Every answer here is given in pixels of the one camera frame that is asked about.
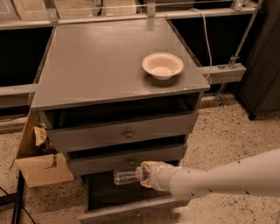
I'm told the clear plastic water bottle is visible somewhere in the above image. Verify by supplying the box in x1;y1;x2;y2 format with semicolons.
113;166;150;186

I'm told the grey middle drawer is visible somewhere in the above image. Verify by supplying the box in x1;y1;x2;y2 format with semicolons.
67;143;187;176

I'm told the dark cabinet at right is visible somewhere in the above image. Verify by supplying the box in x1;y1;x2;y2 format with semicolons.
237;0;280;121

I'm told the grey top drawer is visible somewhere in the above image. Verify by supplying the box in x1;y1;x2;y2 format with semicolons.
48;111;199;152

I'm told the grey bottom drawer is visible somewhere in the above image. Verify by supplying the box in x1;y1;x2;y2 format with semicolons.
78;171;188;224

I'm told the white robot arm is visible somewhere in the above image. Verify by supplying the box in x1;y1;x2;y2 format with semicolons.
141;149;280;200

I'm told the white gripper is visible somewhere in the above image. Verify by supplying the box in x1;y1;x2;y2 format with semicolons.
140;161;174;192

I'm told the white cable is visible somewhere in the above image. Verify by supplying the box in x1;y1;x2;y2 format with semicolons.
188;8;214;83

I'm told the yellow snack bag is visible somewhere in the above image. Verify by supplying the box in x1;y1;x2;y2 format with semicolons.
34;127;47;146

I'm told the brown cardboard box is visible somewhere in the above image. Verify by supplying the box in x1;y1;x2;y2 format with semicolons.
15;110;74;187

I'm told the grey wooden drawer cabinet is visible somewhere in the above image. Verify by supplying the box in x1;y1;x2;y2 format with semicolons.
30;17;211;176

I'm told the white paper bowl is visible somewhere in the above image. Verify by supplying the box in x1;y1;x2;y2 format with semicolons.
142;52;184;81

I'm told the grey drawer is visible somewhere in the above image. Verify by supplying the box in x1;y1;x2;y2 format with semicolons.
78;171;188;224
48;111;199;152
67;143;187;176

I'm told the black stand leg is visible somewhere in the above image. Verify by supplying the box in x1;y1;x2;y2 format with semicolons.
0;172;25;224

